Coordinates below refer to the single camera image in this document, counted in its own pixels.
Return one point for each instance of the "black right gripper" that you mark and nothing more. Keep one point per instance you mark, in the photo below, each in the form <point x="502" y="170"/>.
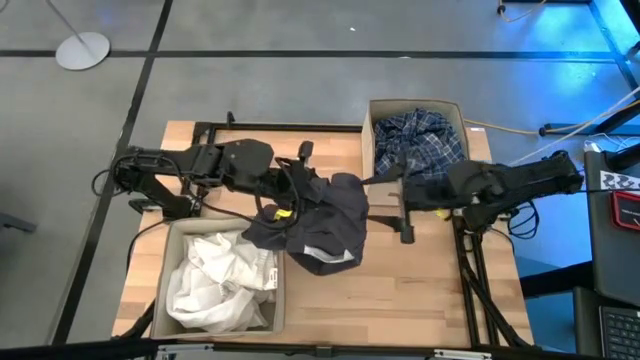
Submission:
<point x="430" y="192"/>

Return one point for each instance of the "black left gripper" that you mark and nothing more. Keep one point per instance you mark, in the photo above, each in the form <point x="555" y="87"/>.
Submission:
<point x="290" y="180"/>

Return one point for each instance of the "dark grey garment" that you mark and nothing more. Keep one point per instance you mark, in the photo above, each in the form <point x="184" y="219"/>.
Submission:
<point x="335" y="220"/>

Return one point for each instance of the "blue plaid shirt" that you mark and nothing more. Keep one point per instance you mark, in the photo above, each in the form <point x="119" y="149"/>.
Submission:
<point x="425" y="140"/>

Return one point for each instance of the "white garment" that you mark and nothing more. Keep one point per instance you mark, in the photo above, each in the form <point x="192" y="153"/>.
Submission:
<point x="210" y="300"/>

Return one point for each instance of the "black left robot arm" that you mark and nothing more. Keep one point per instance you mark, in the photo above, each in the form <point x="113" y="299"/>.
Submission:
<point x="240" y="160"/>

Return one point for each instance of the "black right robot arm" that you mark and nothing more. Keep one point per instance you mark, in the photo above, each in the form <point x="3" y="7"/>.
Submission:
<point x="525" y="175"/>

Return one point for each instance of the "beige fabric bin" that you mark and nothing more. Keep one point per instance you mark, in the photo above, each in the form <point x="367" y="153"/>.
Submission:
<point x="162" y="300"/>
<point x="367" y="135"/>

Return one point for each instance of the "white table sticker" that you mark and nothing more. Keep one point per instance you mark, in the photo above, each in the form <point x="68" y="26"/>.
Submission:
<point x="477" y="129"/>

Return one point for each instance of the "black stand leg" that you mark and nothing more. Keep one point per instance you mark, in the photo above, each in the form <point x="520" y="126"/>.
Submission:
<point x="575" y="127"/>

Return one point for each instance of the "white power plug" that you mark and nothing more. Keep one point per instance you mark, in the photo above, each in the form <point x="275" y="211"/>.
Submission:
<point x="592" y="147"/>

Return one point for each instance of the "black equipment case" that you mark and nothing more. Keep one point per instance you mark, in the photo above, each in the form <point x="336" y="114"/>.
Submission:
<point x="600" y="250"/>

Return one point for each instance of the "black and white marker tag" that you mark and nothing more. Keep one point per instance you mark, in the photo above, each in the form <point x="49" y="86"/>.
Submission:
<point x="617" y="181"/>

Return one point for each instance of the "red device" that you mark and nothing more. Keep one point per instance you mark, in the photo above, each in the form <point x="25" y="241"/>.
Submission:
<point x="627" y="210"/>

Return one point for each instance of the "round white stand base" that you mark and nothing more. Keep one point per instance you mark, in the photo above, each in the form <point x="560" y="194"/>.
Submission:
<point x="82" y="50"/>

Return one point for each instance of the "black rig beam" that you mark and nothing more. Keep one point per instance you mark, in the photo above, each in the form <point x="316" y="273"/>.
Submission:
<point x="75" y="350"/>

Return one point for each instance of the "grey furniture foot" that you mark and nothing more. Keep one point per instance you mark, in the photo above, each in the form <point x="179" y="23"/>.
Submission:
<point x="15" y="222"/>

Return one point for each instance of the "black metal frame rails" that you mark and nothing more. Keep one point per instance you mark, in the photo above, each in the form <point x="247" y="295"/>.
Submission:
<point x="300" y="127"/>

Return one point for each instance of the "black diagonal frame struts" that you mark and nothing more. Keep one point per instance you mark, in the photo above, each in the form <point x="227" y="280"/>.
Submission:
<point x="470" y="290"/>

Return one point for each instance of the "black diagonal frame strut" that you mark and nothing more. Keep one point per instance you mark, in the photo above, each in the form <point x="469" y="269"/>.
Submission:
<point x="142" y="320"/>

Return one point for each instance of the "black table leg frame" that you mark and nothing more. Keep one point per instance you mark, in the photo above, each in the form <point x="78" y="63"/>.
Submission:
<point x="607" y="35"/>

